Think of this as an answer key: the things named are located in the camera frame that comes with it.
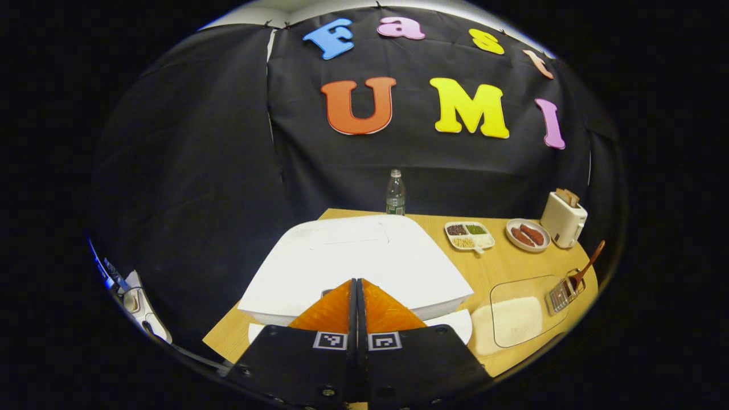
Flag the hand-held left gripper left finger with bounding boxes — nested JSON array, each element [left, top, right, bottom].
[[225, 278, 358, 410]]

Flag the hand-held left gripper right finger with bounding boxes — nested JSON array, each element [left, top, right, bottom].
[[358, 278, 492, 410]]

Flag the clear container of rice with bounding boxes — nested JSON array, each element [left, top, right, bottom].
[[472, 275, 573, 356]]

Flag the white rice cooker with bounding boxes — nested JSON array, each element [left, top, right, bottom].
[[237, 214, 474, 346]]

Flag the brown wooden spoon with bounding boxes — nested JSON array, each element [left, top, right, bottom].
[[568, 240, 606, 292]]

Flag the divided dish of beans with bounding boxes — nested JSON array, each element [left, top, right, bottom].
[[444, 221, 495, 254]]

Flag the green label water bottle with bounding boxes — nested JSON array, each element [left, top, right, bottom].
[[386, 169, 406, 216]]

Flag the round plate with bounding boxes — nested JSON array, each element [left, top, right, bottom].
[[506, 219, 551, 253]]

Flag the cream toaster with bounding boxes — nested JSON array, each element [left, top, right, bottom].
[[540, 191, 588, 249]]

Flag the black backdrop cloth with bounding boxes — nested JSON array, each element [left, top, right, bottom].
[[91, 6, 624, 349]]

